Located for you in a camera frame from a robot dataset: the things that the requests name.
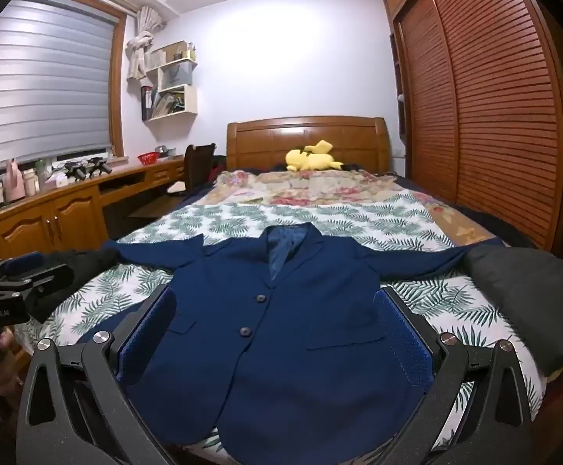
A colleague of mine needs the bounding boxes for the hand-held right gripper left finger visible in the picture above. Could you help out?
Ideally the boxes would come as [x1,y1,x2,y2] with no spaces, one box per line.
[16,283,178,465]

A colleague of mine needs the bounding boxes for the grey window blind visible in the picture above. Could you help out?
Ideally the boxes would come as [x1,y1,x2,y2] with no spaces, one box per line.
[0,0,120,170]

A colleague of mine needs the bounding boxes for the yellow plush toy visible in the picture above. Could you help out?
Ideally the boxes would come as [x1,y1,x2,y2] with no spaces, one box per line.
[285,140,344,172]

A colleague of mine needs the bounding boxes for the dark red bag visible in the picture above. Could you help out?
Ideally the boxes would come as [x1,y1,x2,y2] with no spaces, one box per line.
[208,155,227,185]

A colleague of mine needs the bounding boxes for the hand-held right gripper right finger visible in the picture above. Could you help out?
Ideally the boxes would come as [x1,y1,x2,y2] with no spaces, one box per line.
[375,287,548,465]

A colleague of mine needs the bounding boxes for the wooden bed headboard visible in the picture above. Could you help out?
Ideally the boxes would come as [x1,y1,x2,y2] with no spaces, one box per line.
[226,116,391,175]

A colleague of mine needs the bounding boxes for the leaf print bed sheet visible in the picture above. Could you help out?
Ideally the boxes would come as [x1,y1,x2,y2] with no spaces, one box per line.
[34,201,548,461]

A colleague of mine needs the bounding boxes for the person's left hand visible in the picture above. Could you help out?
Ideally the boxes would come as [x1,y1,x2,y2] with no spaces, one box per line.
[0,330,21,398]

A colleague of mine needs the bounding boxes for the wooden louvered wardrobe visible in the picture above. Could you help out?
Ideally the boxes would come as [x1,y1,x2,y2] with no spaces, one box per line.
[382,0,563,262]

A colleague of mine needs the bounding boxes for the dark wooden chair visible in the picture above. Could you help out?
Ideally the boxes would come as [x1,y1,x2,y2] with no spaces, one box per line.
[126,144,217,221]

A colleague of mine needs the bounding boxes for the wooden desk cabinet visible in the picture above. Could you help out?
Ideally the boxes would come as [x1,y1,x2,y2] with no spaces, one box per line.
[0,155,188,272]

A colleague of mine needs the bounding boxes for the navy blue suit jacket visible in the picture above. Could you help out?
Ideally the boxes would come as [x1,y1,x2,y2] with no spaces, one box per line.
[102,223,500,463]

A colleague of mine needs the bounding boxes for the white wall shelf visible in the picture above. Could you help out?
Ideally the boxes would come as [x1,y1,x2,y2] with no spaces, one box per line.
[141,41,200,123]

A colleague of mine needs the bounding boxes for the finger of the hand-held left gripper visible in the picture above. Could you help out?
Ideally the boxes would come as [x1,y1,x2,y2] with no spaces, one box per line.
[0,264,71,308]
[0,253,45,282]

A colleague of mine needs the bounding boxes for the tied beige curtain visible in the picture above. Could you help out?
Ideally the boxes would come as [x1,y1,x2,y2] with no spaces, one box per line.
[125,6,166,81]

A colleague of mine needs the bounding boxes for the floral quilt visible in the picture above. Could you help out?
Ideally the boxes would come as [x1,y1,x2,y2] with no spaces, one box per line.
[208,167,500,253]

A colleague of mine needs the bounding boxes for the black folded clothes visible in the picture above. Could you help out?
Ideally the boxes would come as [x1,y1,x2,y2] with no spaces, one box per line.
[32,248,120,323]

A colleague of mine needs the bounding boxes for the pink bottle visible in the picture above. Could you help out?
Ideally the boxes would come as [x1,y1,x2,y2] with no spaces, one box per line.
[4,159,26,202]

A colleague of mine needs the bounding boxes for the dark grey folded clothes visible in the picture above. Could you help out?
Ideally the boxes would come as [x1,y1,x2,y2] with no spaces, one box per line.
[463,246,563,374]

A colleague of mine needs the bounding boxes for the wooden window frame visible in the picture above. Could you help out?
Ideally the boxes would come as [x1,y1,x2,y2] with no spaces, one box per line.
[0,0,129,180]

